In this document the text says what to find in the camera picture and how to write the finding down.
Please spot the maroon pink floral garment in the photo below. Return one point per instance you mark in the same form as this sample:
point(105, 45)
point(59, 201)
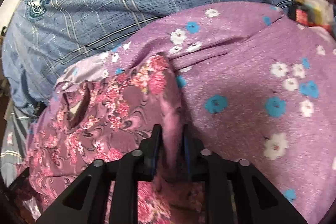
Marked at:
point(118, 108)

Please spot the grey striped cloth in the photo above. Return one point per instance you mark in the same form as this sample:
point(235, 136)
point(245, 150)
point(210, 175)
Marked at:
point(15, 140)

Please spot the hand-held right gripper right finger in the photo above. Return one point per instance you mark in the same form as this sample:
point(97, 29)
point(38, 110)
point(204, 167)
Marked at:
point(187, 158)

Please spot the purple flowered bedsheet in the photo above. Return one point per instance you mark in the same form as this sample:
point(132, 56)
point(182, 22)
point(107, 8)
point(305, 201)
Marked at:
point(249, 82)

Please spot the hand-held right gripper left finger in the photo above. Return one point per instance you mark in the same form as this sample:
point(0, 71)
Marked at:
point(155, 153)

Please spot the small red box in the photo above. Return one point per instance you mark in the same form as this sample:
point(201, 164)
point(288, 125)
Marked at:
point(301, 15)

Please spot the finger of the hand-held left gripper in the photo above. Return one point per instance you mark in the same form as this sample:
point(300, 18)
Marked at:
point(20, 178)

